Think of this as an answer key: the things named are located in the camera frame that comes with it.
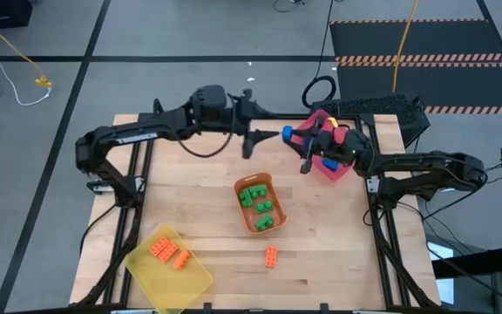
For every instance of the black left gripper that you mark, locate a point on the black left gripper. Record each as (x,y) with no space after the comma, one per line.
(246,126)

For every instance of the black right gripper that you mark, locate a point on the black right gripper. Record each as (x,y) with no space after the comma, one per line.
(342,148)

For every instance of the blue toy brick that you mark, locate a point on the blue toy brick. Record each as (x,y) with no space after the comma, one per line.
(286,133)
(330,164)

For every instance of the orange toy brick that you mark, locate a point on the orange toy brick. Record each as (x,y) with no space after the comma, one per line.
(168,251)
(182,258)
(271,257)
(159,246)

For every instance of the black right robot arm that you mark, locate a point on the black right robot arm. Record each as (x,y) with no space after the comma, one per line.
(429,163)

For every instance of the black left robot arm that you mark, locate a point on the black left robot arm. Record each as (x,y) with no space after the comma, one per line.
(146,131)

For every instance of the pink plastic bin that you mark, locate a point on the pink plastic bin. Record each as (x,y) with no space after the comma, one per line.
(318,120)

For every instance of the yellow gripper tag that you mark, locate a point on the yellow gripper tag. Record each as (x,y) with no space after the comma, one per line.
(333,121)

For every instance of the orange plastic bin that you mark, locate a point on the orange plastic bin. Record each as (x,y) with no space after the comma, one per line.
(246,218)

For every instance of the black hazard-striped floor mat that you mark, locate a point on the black hazard-striped floor mat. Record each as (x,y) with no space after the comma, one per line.
(429,39)

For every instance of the yellow plastic bin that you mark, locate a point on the yellow plastic bin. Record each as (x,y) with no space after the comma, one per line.
(164,279)

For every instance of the black floor beam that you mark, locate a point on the black floor beam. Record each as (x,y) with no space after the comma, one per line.
(473,264)

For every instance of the black aluminium table frame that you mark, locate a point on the black aluminium table frame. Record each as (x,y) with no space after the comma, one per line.
(286,117)

